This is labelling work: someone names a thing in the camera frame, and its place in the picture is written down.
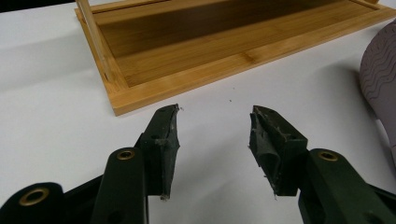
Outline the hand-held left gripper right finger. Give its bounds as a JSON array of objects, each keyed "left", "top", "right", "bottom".
[{"left": 247, "top": 105, "right": 309, "bottom": 198}]

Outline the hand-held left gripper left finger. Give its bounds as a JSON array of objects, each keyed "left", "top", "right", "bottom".
[{"left": 134, "top": 104, "right": 181, "bottom": 201}]

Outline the bamboo shoe rack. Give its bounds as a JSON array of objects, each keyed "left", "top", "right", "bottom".
[{"left": 74, "top": 0, "right": 396, "bottom": 117}]

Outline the grey purple sandal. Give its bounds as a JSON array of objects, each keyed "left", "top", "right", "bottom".
[{"left": 359, "top": 19, "right": 396, "bottom": 169}]

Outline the white table mat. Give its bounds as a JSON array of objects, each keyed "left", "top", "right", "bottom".
[{"left": 0, "top": 0, "right": 396, "bottom": 224}]

